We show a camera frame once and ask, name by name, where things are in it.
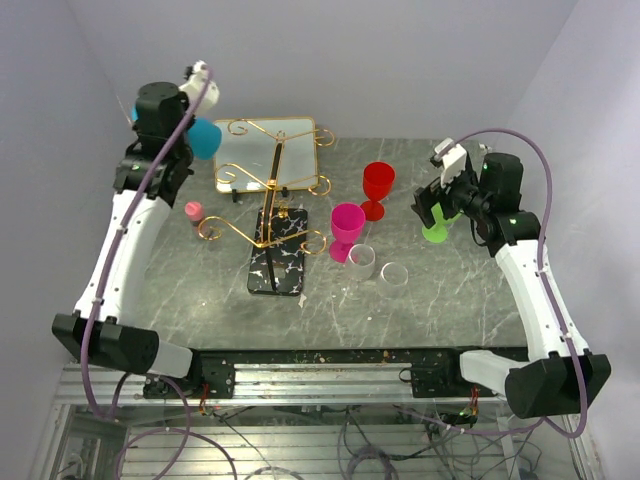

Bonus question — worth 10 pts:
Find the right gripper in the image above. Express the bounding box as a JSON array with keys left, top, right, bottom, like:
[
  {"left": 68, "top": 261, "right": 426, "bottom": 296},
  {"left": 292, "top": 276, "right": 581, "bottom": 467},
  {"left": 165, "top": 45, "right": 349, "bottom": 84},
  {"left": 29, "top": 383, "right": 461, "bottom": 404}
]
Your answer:
[{"left": 411, "top": 161, "right": 490, "bottom": 228}]

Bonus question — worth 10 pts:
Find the red plastic wine glass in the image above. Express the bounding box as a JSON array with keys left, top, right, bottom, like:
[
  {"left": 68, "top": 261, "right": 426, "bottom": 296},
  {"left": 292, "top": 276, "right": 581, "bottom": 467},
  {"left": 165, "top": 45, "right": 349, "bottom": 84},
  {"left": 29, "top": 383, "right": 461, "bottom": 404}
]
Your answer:
[{"left": 361, "top": 161, "right": 396, "bottom": 222}]

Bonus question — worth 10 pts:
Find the gold wine glass rack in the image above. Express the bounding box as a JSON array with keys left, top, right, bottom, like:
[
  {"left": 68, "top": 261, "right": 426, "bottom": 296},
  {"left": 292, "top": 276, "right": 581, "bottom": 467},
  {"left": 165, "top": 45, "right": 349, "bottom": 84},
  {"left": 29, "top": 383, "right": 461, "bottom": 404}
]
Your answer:
[{"left": 201, "top": 125, "right": 335, "bottom": 296}]

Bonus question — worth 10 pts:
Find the blue plastic wine glass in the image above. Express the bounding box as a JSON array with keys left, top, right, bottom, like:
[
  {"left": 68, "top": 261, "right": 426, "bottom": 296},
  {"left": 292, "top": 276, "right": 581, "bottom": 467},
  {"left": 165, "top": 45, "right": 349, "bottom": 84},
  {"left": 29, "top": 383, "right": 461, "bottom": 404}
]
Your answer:
[{"left": 126, "top": 97, "right": 222, "bottom": 163}]

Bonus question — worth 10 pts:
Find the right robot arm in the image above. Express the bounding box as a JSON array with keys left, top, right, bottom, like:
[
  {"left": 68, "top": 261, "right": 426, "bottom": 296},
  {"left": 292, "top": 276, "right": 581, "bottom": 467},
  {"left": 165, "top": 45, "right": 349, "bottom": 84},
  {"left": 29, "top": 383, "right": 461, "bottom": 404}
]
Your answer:
[{"left": 411, "top": 145, "right": 611, "bottom": 419}]

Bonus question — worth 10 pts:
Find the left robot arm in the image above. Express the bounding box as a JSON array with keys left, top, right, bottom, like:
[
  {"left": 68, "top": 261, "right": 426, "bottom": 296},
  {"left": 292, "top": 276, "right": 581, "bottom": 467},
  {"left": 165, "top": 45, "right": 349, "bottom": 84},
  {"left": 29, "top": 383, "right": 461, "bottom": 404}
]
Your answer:
[{"left": 52, "top": 82, "right": 204, "bottom": 397}]

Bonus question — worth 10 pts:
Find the green plastic wine glass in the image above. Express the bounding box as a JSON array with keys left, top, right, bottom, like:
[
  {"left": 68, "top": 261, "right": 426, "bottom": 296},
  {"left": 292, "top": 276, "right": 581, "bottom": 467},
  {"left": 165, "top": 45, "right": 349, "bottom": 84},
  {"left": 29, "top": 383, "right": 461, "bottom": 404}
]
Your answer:
[{"left": 422, "top": 203, "right": 461, "bottom": 244}]

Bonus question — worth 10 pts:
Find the pink plastic wine glass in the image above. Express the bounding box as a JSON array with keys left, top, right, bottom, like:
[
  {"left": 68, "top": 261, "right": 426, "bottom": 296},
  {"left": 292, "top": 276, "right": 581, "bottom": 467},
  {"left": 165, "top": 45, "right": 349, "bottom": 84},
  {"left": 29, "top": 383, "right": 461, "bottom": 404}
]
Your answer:
[{"left": 329, "top": 203, "right": 366, "bottom": 263}]

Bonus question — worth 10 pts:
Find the clear glass cup right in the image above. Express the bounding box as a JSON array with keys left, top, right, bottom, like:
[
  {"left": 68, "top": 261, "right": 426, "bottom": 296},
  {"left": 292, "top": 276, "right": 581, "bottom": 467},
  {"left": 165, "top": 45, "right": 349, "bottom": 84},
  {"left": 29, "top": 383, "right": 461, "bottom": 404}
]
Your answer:
[{"left": 376, "top": 262, "right": 409, "bottom": 298}]

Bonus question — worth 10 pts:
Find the clear glass cup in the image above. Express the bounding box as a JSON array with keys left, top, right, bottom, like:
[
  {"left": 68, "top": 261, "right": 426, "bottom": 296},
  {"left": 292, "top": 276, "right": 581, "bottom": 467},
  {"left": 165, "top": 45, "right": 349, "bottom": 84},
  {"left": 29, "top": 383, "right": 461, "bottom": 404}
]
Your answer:
[
  {"left": 376, "top": 262, "right": 409, "bottom": 298},
  {"left": 345, "top": 244, "right": 376, "bottom": 281}
]

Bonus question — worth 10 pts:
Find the clear glass cup left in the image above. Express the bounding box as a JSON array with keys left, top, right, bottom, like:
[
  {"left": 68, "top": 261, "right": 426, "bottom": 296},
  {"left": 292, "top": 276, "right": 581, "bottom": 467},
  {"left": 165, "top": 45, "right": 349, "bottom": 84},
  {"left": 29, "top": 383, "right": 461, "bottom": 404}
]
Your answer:
[{"left": 345, "top": 244, "right": 376, "bottom": 281}]

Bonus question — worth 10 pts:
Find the gold framed mirror tray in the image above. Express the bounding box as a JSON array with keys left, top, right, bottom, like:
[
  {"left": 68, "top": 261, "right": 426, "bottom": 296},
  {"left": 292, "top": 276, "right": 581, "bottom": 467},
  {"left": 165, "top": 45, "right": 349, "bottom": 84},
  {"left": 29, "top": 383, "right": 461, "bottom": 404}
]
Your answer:
[{"left": 214, "top": 117, "right": 319, "bottom": 194}]

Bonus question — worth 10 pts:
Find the pink small bottle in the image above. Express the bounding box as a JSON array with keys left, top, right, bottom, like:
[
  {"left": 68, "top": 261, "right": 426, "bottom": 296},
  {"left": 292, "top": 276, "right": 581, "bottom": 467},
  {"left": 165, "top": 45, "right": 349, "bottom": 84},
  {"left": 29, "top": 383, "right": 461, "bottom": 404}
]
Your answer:
[{"left": 184, "top": 201, "right": 212, "bottom": 240}]

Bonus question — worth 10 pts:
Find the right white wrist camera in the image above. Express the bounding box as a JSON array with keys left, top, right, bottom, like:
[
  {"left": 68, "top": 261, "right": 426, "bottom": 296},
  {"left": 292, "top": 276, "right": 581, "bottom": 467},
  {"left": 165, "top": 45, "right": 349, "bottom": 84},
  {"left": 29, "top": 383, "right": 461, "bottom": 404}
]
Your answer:
[{"left": 429, "top": 138, "right": 468, "bottom": 188}]

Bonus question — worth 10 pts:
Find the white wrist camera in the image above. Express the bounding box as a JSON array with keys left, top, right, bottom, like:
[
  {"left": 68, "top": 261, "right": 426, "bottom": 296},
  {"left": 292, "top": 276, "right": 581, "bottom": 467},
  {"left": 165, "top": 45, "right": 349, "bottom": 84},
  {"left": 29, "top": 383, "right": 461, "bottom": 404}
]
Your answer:
[
  {"left": 179, "top": 60, "right": 220, "bottom": 116},
  {"left": 429, "top": 138, "right": 468, "bottom": 188}
]

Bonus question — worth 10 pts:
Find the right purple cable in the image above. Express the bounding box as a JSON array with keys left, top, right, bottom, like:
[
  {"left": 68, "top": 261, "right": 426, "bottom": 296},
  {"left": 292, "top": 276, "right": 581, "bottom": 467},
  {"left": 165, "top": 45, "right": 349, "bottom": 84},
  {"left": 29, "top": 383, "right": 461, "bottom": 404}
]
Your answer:
[{"left": 394, "top": 128, "right": 591, "bottom": 440}]

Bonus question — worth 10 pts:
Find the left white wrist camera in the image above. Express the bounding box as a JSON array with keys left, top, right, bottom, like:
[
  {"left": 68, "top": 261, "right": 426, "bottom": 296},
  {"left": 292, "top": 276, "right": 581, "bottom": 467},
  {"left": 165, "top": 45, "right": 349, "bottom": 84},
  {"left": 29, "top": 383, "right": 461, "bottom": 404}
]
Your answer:
[{"left": 179, "top": 60, "right": 220, "bottom": 116}]

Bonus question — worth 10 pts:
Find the aluminium mounting rail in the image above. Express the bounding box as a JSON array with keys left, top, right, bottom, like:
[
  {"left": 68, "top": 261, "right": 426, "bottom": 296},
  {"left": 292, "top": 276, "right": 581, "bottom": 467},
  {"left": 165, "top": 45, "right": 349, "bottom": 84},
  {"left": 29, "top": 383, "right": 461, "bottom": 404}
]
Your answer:
[{"left": 54, "top": 351, "right": 506, "bottom": 410}]

